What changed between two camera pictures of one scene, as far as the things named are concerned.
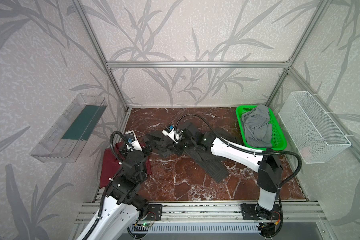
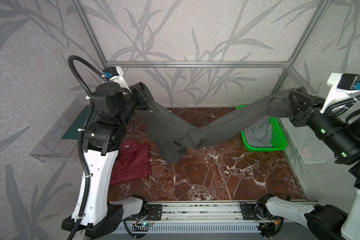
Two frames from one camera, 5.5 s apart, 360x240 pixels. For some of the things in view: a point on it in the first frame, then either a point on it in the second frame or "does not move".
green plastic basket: (278, 139) does not move
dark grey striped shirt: (216, 166) → (178, 137)
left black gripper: (145, 149) → (137, 98)
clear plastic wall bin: (65, 140) does not move
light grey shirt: (258, 129) does not move
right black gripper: (181, 139) → (302, 108)
